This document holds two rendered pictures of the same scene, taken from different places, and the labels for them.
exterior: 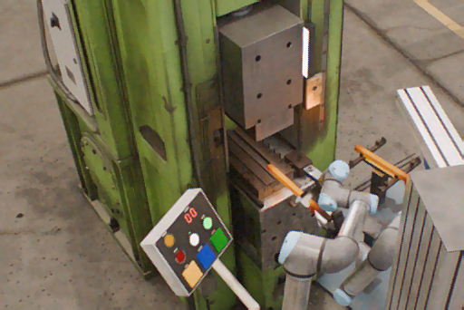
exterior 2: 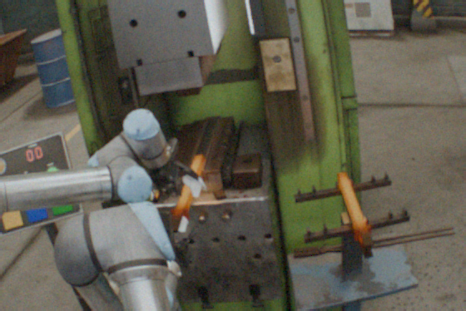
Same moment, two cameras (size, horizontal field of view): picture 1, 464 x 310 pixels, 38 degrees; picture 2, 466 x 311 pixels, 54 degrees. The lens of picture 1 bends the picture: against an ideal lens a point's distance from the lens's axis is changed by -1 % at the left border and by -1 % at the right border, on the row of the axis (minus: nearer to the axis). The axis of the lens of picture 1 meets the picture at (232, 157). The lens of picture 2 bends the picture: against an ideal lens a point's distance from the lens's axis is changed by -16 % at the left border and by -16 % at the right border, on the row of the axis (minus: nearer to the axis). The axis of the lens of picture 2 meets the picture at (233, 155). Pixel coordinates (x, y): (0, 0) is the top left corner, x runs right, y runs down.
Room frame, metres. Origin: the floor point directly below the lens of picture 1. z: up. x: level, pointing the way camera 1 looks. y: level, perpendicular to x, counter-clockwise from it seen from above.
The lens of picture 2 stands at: (1.16, -1.30, 1.76)
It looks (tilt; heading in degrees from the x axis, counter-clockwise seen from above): 26 degrees down; 42
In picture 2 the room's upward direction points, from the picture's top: 10 degrees counter-clockwise
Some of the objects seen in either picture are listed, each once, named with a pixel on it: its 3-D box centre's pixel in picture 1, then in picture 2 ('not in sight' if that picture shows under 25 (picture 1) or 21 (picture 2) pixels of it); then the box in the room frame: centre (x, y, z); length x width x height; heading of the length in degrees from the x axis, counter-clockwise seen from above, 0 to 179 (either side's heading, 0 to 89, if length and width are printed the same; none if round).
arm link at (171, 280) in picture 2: (365, 256); (159, 293); (1.70, -0.51, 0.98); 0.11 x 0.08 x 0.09; 31
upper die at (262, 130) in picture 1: (246, 101); (181, 56); (2.36, -0.08, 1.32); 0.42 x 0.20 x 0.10; 31
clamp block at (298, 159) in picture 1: (298, 162); (248, 170); (2.32, -0.31, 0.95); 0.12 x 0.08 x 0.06; 31
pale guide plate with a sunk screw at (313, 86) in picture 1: (313, 91); (278, 64); (2.46, -0.39, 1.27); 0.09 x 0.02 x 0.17; 121
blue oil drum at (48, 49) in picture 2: not in sight; (57, 66); (4.34, 4.16, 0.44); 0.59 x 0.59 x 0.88
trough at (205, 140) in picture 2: (253, 152); (205, 142); (2.37, -0.10, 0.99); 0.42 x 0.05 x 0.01; 31
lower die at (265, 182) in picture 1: (249, 159); (200, 151); (2.36, -0.08, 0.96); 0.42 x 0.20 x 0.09; 31
